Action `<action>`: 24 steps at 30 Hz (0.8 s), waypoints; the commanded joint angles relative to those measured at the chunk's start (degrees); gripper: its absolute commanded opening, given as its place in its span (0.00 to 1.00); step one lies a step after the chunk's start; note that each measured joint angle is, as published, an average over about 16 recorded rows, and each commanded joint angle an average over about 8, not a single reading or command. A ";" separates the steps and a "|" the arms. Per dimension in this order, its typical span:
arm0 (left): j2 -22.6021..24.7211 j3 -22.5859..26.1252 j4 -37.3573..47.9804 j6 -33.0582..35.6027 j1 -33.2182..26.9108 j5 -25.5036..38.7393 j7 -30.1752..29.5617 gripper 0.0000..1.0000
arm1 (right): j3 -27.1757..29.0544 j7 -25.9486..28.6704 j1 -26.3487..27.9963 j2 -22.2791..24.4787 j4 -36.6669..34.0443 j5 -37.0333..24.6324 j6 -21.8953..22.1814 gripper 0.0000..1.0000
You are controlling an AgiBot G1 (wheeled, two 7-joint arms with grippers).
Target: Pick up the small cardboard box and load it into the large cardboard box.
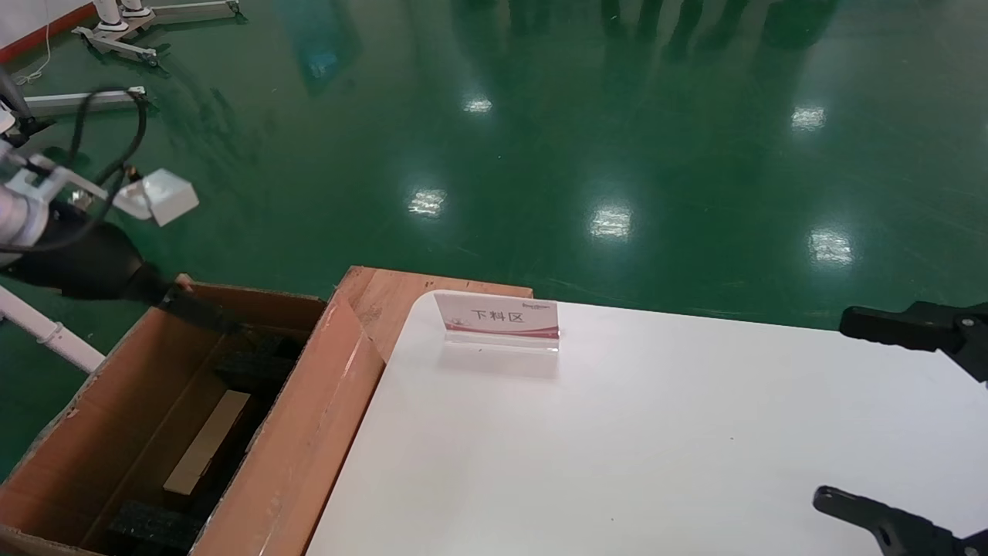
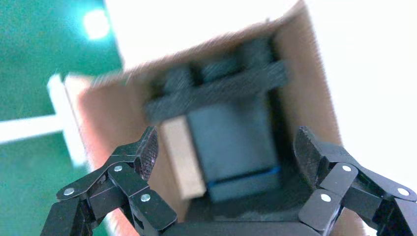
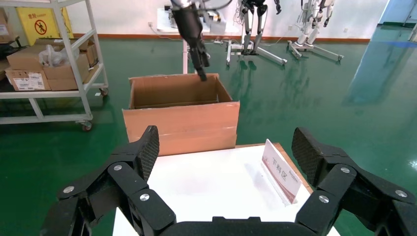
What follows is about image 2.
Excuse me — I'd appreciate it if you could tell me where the small cardboard box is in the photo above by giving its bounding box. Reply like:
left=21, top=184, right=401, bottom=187
left=160, top=96, right=283, bottom=203

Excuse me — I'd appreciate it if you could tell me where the black foam padding block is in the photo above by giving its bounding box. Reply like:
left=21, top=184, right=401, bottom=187
left=145, top=37, right=291, bottom=126

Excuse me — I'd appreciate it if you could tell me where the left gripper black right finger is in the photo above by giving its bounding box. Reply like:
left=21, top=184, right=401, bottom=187
left=293, top=125, right=417, bottom=236

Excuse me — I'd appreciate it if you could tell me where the white crossed floor bar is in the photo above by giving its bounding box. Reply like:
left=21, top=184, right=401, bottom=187
left=0, top=74, right=87, bottom=167

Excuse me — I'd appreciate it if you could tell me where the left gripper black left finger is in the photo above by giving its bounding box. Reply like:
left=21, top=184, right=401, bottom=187
left=40, top=126, right=179, bottom=236

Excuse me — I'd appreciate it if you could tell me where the large open cardboard box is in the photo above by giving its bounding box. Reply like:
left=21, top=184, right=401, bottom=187
left=65, top=0, right=369, bottom=236

